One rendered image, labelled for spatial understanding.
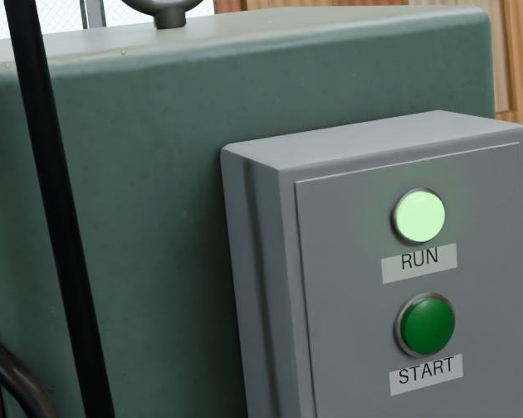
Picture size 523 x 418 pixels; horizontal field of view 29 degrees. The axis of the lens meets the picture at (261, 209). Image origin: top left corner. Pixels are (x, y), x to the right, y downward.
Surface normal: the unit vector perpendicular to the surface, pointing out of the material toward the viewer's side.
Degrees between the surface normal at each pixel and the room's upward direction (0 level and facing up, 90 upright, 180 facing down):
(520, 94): 86
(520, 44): 86
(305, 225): 90
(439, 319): 88
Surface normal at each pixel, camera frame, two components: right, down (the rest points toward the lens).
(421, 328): 0.32, 0.18
